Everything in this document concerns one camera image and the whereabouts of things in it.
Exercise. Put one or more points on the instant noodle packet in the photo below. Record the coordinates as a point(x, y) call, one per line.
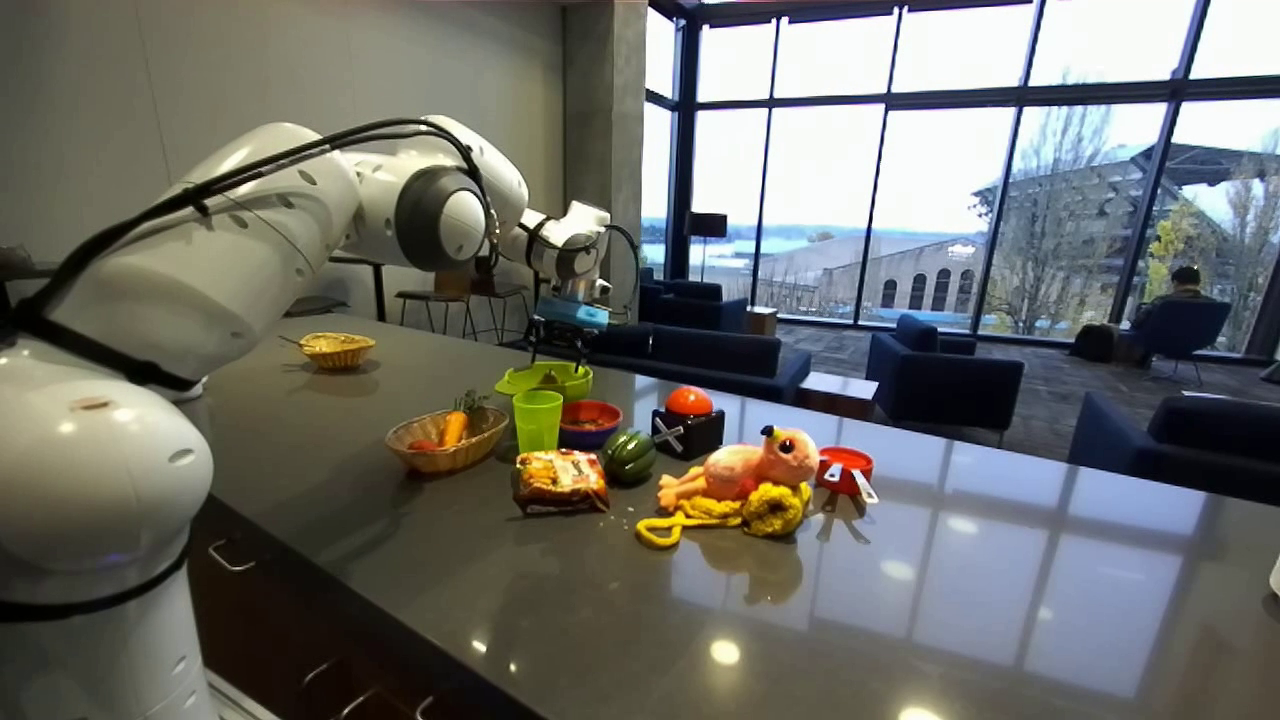
point(560, 480)

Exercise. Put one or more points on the window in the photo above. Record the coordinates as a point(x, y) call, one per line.
point(940, 170)

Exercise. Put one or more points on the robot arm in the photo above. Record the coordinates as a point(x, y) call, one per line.
point(200, 250)

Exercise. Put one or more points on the red and purple bowl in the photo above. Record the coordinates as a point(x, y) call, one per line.
point(590, 428)

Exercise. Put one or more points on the large wicker basket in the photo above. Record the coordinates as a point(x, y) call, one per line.
point(445, 457)

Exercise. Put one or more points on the black box with cross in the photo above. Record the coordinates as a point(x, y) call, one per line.
point(690, 436)

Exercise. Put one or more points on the long dark blue sofa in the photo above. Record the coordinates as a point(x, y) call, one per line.
point(720, 358)

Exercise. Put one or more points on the green toy pepper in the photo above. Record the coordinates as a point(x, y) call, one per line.
point(629, 458)

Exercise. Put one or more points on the red measuring cup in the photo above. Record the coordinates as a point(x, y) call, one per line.
point(845, 468)

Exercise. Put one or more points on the dark blue armchair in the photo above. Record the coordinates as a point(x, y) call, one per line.
point(945, 385)

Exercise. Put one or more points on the toy carrot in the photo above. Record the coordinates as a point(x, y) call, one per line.
point(455, 427)

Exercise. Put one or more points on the person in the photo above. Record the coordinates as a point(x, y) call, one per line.
point(1185, 285)

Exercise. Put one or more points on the green bowl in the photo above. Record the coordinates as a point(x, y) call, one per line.
point(540, 383)

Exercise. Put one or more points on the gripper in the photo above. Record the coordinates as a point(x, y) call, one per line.
point(560, 336)

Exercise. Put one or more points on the black bag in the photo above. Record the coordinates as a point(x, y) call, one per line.
point(1094, 343)

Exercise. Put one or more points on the small wicker basket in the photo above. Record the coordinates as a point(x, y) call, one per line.
point(338, 350)

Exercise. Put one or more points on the yellow knitted cloth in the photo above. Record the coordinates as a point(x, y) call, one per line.
point(770, 510)

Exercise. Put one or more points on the dark coffee table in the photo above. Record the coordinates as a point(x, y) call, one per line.
point(838, 395)

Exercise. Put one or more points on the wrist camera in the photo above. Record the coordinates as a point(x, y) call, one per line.
point(575, 314)

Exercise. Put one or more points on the small red toy fruit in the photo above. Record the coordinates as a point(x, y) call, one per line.
point(422, 444)

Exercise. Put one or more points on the dark blue swivel chair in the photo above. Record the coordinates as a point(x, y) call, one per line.
point(1185, 328)

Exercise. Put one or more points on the pink plush toy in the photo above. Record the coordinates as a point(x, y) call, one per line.
point(745, 468)

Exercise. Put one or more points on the wooden side table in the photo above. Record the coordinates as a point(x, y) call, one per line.
point(762, 321)

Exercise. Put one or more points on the floor lamp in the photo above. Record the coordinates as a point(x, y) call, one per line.
point(706, 226)

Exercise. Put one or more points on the green plastic cup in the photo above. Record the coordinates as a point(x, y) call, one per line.
point(537, 422)

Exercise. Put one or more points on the row of bar stools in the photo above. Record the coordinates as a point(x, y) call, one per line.
point(460, 295)

